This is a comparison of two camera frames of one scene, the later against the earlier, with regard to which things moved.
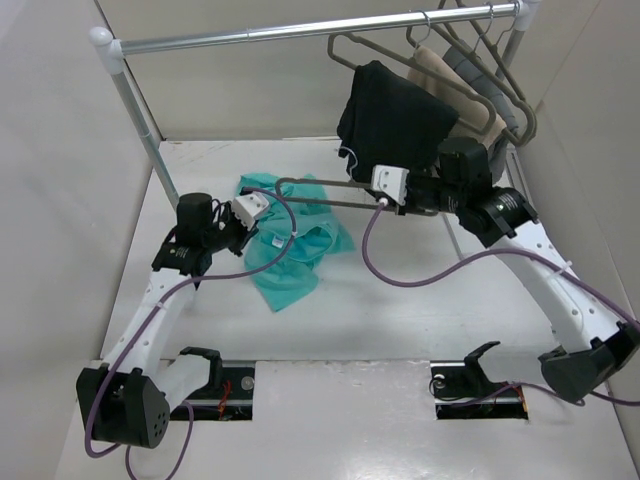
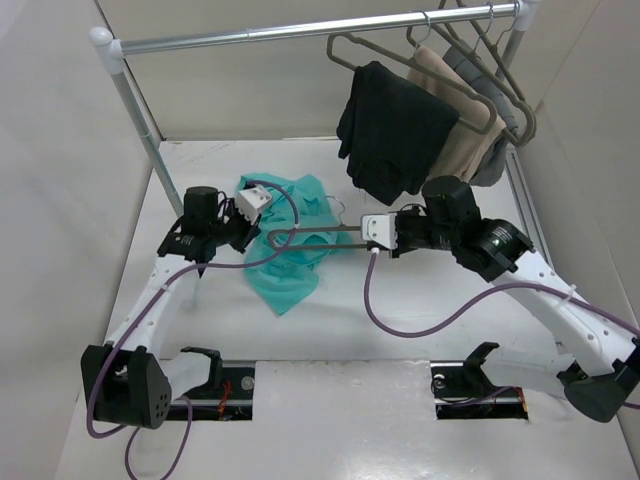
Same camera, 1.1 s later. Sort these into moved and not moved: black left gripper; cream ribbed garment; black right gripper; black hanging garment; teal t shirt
Moved: black right gripper
Not moved: cream ribbed garment; black left gripper; teal t shirt; black hanging garment
